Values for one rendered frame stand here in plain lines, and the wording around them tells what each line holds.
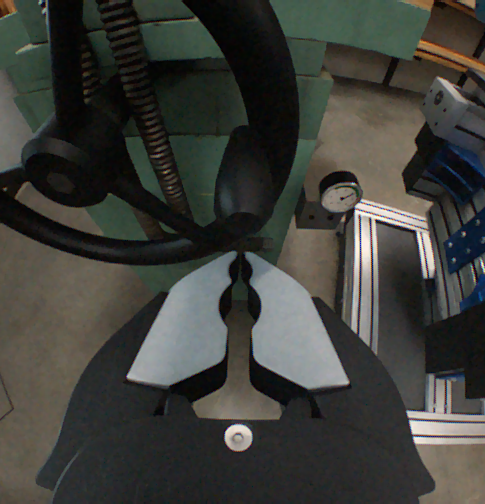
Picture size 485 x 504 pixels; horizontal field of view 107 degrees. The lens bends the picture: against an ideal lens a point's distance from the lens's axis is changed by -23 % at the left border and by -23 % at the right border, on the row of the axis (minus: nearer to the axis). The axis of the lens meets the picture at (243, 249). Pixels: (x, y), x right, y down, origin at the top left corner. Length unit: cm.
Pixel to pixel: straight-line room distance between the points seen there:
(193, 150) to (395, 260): 81
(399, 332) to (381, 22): 79
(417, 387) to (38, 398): 133
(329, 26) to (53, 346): 122
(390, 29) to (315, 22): 8
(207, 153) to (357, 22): 25
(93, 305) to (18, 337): 39
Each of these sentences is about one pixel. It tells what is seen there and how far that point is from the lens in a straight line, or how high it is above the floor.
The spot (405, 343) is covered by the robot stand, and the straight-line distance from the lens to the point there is 88.
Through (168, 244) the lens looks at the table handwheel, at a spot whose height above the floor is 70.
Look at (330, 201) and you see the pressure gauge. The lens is 37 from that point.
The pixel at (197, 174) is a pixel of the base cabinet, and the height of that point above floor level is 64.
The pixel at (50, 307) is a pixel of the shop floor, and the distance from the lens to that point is 123.
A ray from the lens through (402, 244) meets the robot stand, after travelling 105.
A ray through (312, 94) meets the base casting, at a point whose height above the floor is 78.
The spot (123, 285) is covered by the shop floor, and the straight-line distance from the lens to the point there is 107.
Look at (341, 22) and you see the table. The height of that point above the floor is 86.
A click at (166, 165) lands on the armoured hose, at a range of 24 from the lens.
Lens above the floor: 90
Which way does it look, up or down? 59 degrees down
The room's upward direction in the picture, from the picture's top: 4 degrees clockwise
